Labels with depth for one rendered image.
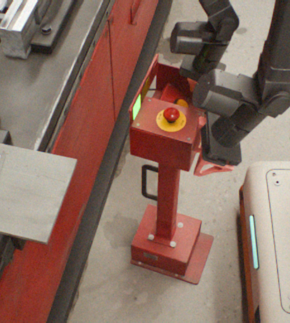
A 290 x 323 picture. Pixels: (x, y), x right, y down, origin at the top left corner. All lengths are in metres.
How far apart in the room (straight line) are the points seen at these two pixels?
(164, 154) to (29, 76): 0.38
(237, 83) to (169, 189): 0.83
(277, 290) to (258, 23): 1.50
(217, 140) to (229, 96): 0.11
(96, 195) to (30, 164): 1.09
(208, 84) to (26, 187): 0.39
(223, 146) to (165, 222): 0.91
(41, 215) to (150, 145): 0.49
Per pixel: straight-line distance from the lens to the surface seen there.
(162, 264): 2.06
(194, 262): 2.11
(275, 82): 0.92
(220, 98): 0.95
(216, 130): 1.04
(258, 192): 1.97
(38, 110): 1.37
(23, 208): 1.08
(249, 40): 2.82
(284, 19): 0.85
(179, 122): 1.45
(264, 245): 1.88
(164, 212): 1.87
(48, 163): 1.13
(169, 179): 1.71
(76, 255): 2.09
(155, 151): 1.49
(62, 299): 2.03
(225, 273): 2.12
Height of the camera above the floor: 1.92
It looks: 55 degrees down
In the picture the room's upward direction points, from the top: straight up
